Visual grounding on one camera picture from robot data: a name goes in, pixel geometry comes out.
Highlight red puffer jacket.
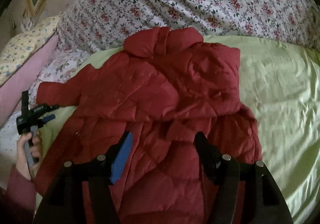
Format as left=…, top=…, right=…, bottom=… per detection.
left=35, top=28, right=261, bottom=223

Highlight left forearm red sleeve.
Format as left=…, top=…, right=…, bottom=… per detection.
left=1, top=165, right=36, bottom=223

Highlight person's left hand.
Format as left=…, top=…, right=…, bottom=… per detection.
left=16, top=131, right=43, bottom=181

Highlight pink pillow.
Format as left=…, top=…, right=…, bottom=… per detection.
left=1, top=35, right=58, bottom=125

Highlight large flower print sheet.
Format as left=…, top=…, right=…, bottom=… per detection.
left=1, top=49, right=89, bottom=166

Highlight yellow floral pillow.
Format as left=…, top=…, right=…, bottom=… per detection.
left=0, top=15, right=61, bottom=85

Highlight red floral quilt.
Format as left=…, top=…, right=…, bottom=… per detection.
left=57, top=0, right=319, bottom=52

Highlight light green bed sheet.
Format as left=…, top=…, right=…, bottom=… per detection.
left=35, top=35, right=320, bottom=224

